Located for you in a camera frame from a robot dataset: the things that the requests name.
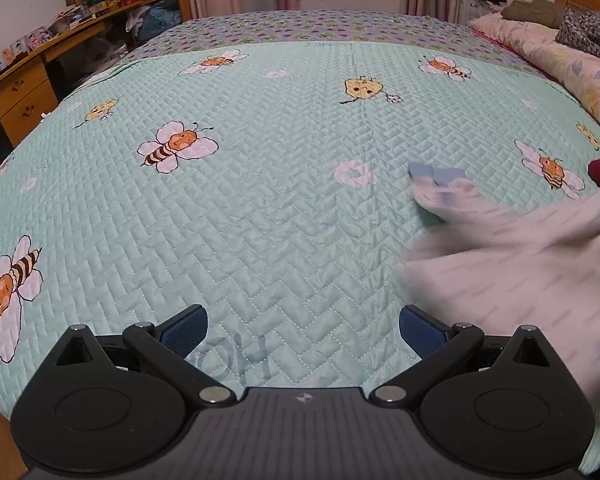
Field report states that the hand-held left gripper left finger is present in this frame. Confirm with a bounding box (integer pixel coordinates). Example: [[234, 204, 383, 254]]
[[55, 305, 237, 407]]

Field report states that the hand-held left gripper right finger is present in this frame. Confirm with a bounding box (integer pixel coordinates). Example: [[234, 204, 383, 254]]
[[367, 305, 549, 407]]

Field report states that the white printed baby romper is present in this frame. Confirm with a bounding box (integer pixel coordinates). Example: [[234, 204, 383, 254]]
[[404, 161, 600, 411]]

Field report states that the bee print quilted bedspread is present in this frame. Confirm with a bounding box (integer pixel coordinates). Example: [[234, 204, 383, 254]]
[[0, 41, 600, 477]]

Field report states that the wooden desk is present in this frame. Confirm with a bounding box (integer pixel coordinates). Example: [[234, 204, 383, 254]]
[[0, 9, 131, 147]]

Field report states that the floral pink pillow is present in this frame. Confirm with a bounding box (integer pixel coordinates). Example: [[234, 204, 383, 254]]
[[466, 12, 600, 129]]

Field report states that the blue cloth pile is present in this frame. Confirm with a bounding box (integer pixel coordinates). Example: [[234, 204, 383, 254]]
[[125, 0, 183, 41]]

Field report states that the purple floral bed sheet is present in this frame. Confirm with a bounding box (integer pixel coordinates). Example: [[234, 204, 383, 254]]
[[125, 9, 548, 77]]

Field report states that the group of photo frames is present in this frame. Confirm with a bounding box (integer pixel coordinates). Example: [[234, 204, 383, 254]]
[[2, 25, 61, 61]]

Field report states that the olive green cloth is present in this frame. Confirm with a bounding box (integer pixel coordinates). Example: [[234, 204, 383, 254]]
[[501, 0, 569, 29]]

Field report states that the dark patterned garment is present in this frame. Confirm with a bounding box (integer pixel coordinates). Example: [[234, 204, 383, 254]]
[[555, 7, 600, 82]]

